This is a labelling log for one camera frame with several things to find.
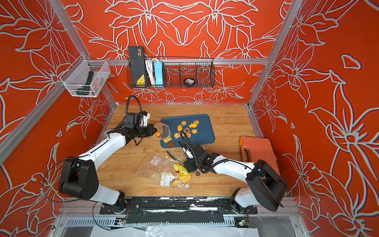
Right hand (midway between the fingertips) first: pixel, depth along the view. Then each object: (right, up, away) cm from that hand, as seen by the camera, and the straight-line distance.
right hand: (186, 162), depth 84 cm
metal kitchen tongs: (-7, +1, +4) cm, 8 cm away
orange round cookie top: (-2, +23, +22) cm, 32 cm away
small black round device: (+2, +51, +11) cm, 52 cm away
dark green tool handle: (-56, +43, -3) cm, 71 cm away
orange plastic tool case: (+43, +7, +6) cm, 44 cm away
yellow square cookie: (-13, +12, +12) cm, 21 cm away
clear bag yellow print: (-8, -5, -4) cm, 10 cm away
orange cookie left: (-5, +19, +19) cm, 27 cm away
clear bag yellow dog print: (-15, +17, +12) cm, 26 cm away
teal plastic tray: (+9, +19, +19) cm, 28 cm away
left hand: (-17, +20, +3) cm, 27 cm away
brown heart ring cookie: (+1, +16, +17) cm, 24 cm away
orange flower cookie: (+6, +17, +16) cm, 24 cm away
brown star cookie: (-10, +9, +10) cm, 17 cm away
